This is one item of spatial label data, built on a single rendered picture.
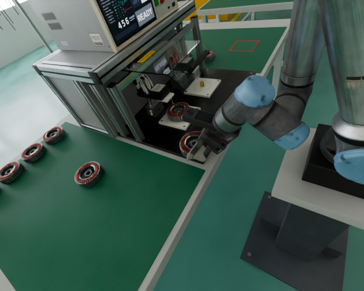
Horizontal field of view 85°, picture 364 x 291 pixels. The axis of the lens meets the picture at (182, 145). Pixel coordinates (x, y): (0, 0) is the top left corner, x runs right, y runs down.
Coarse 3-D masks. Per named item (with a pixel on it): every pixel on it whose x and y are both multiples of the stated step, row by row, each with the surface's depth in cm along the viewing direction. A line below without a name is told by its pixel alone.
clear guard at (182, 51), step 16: (160, 48) 78; (176, 48) 75; (192, 48) 71; (208, 48) 75; (128, 64) 75; (144, 64) 72; (160, 64) 69; (176, 64) 66; (208, 64) 72; (176, 80) 64; (192, 80) 67
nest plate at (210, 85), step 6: (198, 78) 112; (204, 78) 110; (192, 84) 109; (198, 84) 107; (204, 84) 106; (210, 84) 105; (216, 84) 104; (192, 90) 105; (198, 90) 104; (204, 90) 102; (210, 90) 101; (204, 96) 100
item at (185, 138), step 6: (192, 132) 74; (198, 132) 73; (186, 138) 73; (192, 138) 74; (180, 144) 72; (186, 144) 72; (192, 144) 73; (204, 144) 69; (186, 150) 69; (186, 156) 70
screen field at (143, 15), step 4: (148, 4) 78; (144, 8) 77; (148, 8) 78; (152, 8) 80; (136, 12) 74; (140, 12) 76; (144, 12) 77; (148, 12) 79; (152, 12) 80; (136, 16) 75; (140, 16) 76; (144, 16) 78; (148, 16) 79; (152, 16) 81; (140, 20) 77; (144, 20) 78; (148, 20) 80; (140, 24) 77
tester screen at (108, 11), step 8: (104, 0) 63; (112, 0) 65; (120, 0) 67; (128, 0) 70; (104, 8) 63; (112, 8) 66; (120, 8) 68; (128, 8) 71; (136, 8) 74; (112, 16) 66; (120, 16) 69; (128, 16) 72; (112, 24) 67; (144, 24) 79; (112, 32) 68; (120, 32) 71; (120, 40) 71
